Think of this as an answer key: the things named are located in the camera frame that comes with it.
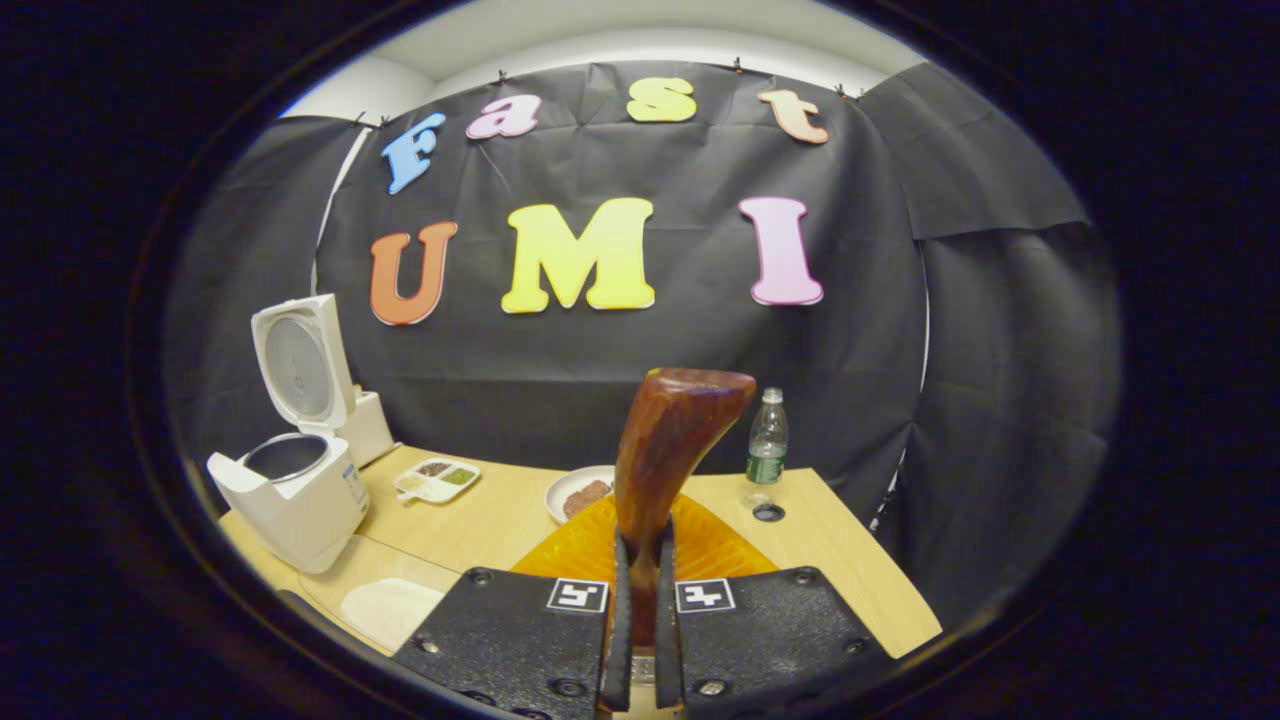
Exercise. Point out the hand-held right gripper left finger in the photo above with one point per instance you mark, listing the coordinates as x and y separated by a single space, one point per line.
520 640

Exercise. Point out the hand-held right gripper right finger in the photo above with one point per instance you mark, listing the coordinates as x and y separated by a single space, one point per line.
770 640

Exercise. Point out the brown wooden spoon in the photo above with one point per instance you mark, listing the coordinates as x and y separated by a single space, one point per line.
670 440

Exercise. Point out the white rice cooker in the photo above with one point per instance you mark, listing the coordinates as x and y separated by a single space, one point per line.
310 510

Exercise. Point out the white round plate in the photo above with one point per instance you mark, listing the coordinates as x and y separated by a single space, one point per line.
560 490

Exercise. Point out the brown meat piece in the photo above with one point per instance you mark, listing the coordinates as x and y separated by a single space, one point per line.
588 497

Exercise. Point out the white divided condiment dish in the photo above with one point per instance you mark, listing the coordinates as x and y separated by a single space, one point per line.
440 482

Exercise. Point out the clear plastic water bottle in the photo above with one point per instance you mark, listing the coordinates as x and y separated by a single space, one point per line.
767 450

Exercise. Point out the white toaster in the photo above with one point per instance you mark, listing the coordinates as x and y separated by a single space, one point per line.
372 430

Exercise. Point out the black backdrop cloth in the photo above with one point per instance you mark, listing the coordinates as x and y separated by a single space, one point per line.
600 370

